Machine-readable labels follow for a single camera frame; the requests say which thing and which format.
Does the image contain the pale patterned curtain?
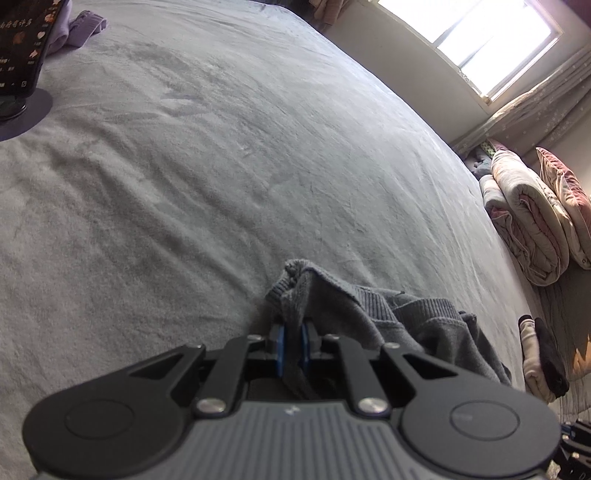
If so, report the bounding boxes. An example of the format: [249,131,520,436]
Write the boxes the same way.
[455,46,591,155]

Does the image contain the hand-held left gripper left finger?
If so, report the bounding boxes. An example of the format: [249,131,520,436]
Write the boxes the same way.
[130,323,286,418]

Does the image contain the folded pink white quilt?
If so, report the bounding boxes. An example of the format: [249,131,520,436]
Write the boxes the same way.
[478,150,578,287]

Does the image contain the lavender folded garment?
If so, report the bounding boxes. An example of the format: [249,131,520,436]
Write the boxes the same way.
[44,11,109,54]

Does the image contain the rolled white and black clothes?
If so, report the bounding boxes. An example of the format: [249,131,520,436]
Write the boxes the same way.
[519,314,561,404]

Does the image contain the window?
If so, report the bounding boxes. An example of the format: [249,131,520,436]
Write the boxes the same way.
[376,0,566,104]

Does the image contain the grey knit sweater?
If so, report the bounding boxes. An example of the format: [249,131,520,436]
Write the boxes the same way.
[263,259,513,402]

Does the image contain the grey bed blanket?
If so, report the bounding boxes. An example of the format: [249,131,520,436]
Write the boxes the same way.
[0,0,546,480]

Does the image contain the small printed cloth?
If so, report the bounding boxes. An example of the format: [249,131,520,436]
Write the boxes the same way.
[464,138,509,176]

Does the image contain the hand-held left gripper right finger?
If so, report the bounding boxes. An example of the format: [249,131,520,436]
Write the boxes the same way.
[300,324,455,418]

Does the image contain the hanging clothes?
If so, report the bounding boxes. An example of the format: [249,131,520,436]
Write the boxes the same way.
[309,0,393,33]

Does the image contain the grey quilted headboard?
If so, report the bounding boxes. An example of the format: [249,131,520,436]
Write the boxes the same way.
[538,263,591,416]

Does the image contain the round grey phone stand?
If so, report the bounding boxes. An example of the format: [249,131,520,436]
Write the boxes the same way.
[0,88,54,141]

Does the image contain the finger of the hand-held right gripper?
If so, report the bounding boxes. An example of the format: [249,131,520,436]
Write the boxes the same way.
[558,419,591,455]

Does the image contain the pink pillow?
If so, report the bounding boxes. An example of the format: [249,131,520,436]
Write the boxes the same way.
[536,147,591,271]

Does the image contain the black smartphone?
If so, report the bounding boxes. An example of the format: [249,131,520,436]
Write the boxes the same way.
[0,0,72,99]

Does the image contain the folded black cloth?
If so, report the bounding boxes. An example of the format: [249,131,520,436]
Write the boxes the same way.
[533,318,571,400]

